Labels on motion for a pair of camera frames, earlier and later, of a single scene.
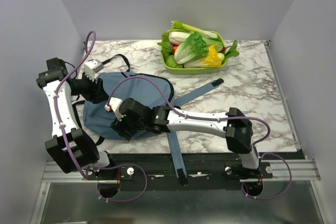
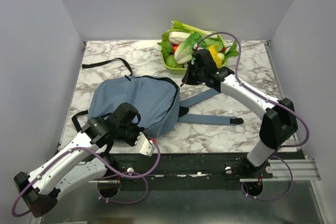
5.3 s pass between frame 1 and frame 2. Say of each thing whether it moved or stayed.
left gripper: moved
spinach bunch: stayed
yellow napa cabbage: stayed
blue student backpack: moved
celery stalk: stayed
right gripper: moved
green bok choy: stayed
